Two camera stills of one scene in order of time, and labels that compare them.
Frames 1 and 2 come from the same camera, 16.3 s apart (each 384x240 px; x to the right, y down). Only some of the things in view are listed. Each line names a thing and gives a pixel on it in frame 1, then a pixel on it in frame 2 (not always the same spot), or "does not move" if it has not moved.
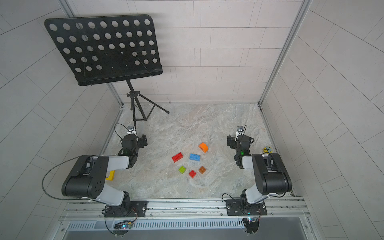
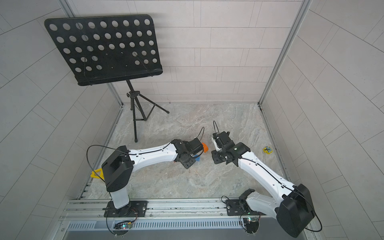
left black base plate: [128, 209] does not move
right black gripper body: [235, 144] -> [219, 156]
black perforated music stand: [100, 49] does not move
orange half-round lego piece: [203, 147] does not move
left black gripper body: [140, 144] -> [189, 161]
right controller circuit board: [251, 224] does not move
